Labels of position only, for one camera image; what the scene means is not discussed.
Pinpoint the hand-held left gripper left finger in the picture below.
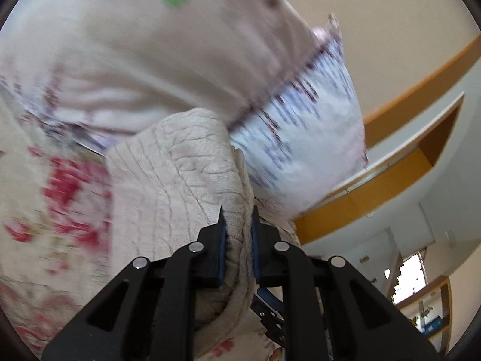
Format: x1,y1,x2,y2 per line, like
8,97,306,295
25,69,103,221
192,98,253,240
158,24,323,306
41,206,228,361

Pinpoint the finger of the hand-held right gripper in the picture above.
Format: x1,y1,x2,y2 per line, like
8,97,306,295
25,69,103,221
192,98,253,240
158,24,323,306
252,288,286,347

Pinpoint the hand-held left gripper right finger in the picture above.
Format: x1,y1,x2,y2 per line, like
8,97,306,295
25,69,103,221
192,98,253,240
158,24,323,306
251,206,438,361

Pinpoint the beige cable-knit sweater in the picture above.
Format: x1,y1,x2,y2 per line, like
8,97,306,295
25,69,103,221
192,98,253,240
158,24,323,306
105,108,301,358

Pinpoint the pink and blue floral pillow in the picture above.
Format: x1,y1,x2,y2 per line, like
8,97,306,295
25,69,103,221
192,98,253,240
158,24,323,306
229,39,371,221

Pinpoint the bright window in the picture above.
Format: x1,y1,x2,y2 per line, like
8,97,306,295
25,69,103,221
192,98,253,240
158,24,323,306
391,254,429,305

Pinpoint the floral bed sheet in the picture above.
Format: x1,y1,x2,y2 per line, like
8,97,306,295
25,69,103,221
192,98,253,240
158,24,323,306
0,94,301,361

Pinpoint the wooden shelf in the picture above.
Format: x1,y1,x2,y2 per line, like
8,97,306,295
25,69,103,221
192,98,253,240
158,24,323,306
394,276,452,350

